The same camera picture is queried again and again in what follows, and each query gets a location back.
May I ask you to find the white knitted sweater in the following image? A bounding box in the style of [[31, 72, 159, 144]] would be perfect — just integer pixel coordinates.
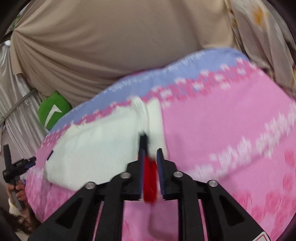
[[44, 97, 167, 191]]

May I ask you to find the person's left hand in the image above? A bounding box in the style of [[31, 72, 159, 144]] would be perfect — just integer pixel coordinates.
[[6, 180, 27, 211]]

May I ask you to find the silver satin curtain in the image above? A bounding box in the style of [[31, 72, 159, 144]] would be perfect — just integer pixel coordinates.
[[1, 44, 48, 158]]

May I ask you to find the green plush pillow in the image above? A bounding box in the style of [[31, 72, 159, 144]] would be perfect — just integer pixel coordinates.
[[38, 91, 72, 131]]

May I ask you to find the pink floral bed sheet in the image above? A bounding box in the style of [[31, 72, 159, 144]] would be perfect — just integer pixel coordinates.
[[26, 48, 295, 240]]

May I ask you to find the beige fabric headboard cover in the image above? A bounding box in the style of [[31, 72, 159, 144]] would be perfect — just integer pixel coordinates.
[[10, 1, 238, 106]]

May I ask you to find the floral cream hanging cloth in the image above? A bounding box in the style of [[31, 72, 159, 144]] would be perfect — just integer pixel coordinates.
[[225, 0, 295, 98]]

